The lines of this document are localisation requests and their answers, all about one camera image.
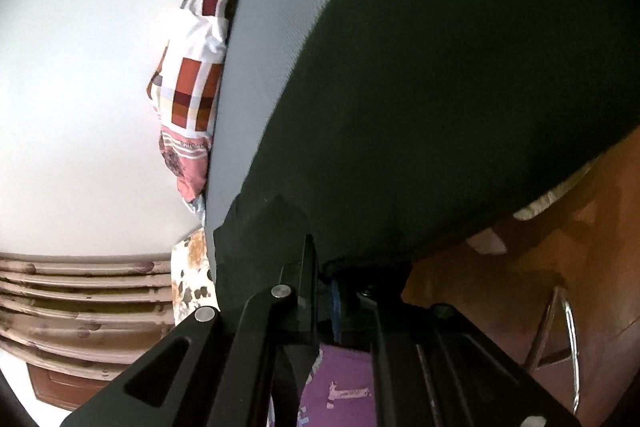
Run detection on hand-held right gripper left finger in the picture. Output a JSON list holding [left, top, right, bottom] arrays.
[[60, 234, 346, 427]]

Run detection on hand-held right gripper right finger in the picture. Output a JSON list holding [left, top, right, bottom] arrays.
[[349, 291, 582, 427]]

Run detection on black pants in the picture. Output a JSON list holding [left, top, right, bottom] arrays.
[[214, 0, 640, 314]]

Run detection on purple cloth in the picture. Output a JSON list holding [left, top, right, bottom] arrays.
[[295, 341, 381, 427]]

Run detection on white floral pillow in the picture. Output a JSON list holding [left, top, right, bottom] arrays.
[[170, 227, 221, 329]]

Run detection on grey textured mat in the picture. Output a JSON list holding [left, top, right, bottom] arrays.
[[204, 0, 388, 233]]

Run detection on beige floral curtain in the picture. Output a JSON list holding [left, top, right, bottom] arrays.
[[0, 252, 177, 374]]

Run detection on pink patchwork printed blanket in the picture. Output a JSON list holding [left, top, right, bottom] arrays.
[[146, 0, 266, 224]]

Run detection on brown wooden furniture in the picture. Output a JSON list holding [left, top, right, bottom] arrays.
[[27, 363, 110, 411]]

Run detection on metal wire rack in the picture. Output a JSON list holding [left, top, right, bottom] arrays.
[[522, 286, 582, 414]]

